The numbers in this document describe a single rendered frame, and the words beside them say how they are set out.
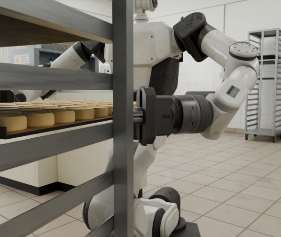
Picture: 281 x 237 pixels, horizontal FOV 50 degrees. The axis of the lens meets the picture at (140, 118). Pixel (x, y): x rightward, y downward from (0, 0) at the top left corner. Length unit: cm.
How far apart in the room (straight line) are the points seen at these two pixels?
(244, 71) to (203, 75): 578
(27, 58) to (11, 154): 220
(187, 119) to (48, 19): 35
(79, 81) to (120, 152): 17
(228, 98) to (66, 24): 39
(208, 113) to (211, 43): 42
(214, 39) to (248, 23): 532
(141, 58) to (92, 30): 61
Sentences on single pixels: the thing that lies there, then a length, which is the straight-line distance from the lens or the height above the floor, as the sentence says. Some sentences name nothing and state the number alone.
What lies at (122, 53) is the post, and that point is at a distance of 56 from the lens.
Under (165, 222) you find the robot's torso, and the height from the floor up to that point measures 31.
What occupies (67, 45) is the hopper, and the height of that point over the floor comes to 124.
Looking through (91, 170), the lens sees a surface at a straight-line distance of 238.
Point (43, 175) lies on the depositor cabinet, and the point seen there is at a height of 17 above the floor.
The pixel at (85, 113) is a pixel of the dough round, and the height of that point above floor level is 81.
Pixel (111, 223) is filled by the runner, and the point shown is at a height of 60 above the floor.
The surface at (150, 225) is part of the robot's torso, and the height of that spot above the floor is 32.
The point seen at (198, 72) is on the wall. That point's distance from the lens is 671.
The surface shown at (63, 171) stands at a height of 19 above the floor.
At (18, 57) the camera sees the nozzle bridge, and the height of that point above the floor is 112.
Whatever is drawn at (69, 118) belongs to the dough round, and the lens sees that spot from 51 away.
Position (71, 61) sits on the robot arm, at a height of 97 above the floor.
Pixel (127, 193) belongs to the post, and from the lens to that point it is 59.
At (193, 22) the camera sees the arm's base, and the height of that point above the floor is 109.
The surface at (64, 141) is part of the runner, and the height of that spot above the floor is 78.
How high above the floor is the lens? 86
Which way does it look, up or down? 5 degrees down
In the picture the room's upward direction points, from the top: straight up
